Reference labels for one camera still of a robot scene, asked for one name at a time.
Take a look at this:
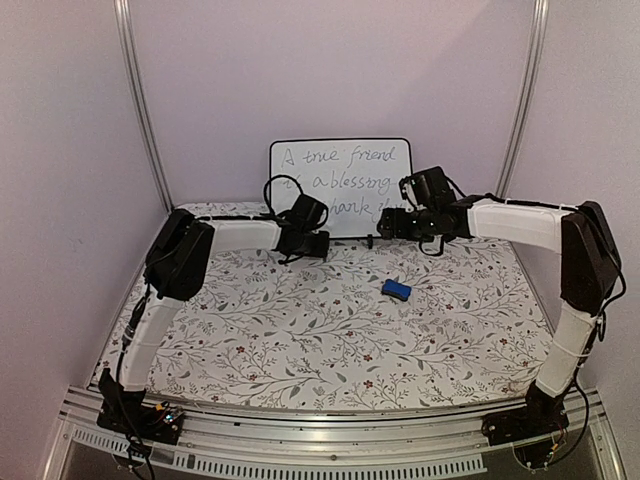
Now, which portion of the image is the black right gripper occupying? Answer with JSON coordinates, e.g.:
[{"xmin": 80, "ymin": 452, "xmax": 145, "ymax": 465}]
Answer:
[{"xmin": 381, "ymin": 207, "xmax": 439, "ymax": 242}]

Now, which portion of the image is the white whiteboard black frame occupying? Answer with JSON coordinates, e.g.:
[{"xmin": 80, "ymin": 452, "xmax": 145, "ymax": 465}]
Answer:
[{"xmin": 269, "ymin": 138, "xmax": 413, "ymax": 239}]

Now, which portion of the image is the blue whiteboard eraser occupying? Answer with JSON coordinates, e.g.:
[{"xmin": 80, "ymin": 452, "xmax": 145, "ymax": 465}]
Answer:
[{"xmin": 381, "ymin": 279, "xmax": 412, "ymax": 302}]

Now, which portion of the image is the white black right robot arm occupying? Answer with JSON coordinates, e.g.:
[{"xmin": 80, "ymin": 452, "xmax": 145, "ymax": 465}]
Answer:
[{"xmin": 376, "ymin": 194, "xmax": 622, "ymax": 398}]

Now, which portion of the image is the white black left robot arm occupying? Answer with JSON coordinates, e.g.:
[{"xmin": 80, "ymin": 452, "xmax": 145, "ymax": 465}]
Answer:
[{"xmin": 116, "ymin": 209, "xmax": 330, "ymax": 392}]

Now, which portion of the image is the floral patterned table mat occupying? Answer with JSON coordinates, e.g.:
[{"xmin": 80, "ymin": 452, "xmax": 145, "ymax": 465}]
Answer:
[{"xmin": 146, "ymin": 202, "xmax": 552, "ymax": 411}]

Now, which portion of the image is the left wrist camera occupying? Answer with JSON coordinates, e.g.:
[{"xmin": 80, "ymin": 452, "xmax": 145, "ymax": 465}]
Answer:
[{"xmin": 289, "ymin": 194, "xmax": 328, "ymax": 230}]

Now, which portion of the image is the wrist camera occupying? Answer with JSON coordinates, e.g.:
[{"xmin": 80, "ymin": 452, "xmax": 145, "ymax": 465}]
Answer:
[
  {"xmin": 399, "ymin": 167, "xmax": 456, "ymax": 212},
  {"xmin": 289, "ymin": 194, "xmax": 328, "ymax": 230}
]

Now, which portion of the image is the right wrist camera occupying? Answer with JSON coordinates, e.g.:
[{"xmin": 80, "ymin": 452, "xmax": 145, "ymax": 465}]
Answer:
[{"xmin": 399, "ymin": 167, "xmax": 456, "ymax": 212}]

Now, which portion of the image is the right aluminium corner post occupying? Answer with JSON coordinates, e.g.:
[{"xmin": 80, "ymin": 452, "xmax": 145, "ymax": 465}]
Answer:
[{"xmin": 495, "ymin": 0, "xmax": 550, "ymax": 197}]

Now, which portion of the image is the aluminium corner post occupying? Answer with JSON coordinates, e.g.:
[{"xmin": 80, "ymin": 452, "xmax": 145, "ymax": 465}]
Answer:
[
  {"xmin": 495, "ymin": 0, "xmax": 550, "ymax": 197},
  {"xmin": 113, "ymin": 0, "xmax": 174, "ymax": 212}
]

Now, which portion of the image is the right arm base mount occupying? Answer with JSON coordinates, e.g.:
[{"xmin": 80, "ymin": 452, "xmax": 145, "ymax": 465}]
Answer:
[{"xmin": 481, "ymin": 384, "xmax": 569, "ymax": 470}]

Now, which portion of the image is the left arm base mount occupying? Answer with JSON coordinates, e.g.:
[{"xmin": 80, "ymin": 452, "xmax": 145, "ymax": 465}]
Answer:
[{"xmin": 97, "ymin": 368, "xmax": 184, "ymax": 445}]

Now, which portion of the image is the left aluminium corner post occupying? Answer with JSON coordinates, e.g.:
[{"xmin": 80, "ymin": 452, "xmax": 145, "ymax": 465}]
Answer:
[{"xmin": 113, "ymin": 0, "xmax": 174, "ymax": 212}]

